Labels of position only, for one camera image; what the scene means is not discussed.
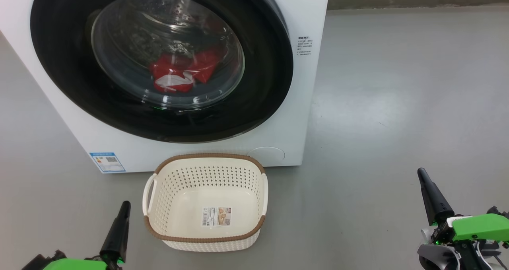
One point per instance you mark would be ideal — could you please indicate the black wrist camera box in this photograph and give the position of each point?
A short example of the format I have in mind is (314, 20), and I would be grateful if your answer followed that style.
(39, 262)
(499, 212)

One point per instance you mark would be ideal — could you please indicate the round white filter cover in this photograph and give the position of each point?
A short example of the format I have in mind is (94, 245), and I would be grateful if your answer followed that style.
(266, 155)

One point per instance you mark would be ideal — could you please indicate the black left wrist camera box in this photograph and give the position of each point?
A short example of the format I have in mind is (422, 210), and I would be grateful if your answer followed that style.
(39, 262)

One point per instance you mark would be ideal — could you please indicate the steel washer drum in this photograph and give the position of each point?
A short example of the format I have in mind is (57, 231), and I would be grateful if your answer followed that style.
(139, 31)

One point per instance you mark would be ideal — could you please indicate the cream basket with brown rim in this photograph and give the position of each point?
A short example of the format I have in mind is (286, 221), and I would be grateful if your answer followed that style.
(191, 218)

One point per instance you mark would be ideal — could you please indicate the black printed text label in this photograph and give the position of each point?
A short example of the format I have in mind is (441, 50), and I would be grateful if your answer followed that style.
(304, 46)

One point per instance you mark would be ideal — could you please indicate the red and white garment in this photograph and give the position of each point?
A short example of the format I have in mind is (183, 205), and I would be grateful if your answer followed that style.
(175, 65)

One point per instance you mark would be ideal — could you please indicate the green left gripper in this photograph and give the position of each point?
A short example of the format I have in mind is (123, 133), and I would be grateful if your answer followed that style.
(75, 265)

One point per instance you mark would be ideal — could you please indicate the black round glass washer door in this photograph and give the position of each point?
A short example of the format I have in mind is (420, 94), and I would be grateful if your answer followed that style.
(59, 83)

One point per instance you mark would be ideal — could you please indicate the white front-load washing machine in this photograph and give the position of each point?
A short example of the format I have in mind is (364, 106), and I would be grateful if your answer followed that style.
(310, 103)

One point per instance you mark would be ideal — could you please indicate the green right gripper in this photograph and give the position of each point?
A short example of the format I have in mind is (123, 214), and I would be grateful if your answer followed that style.
(477, 227)

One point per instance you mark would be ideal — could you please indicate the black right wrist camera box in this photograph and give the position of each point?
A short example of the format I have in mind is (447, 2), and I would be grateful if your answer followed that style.
(499, 212)

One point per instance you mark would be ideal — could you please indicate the white barcode label sticker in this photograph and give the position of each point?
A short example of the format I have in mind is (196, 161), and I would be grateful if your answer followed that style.
(216, 216)

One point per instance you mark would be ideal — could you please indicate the blue energy label sticker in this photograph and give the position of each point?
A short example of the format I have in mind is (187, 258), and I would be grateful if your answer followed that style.
(107, 162)

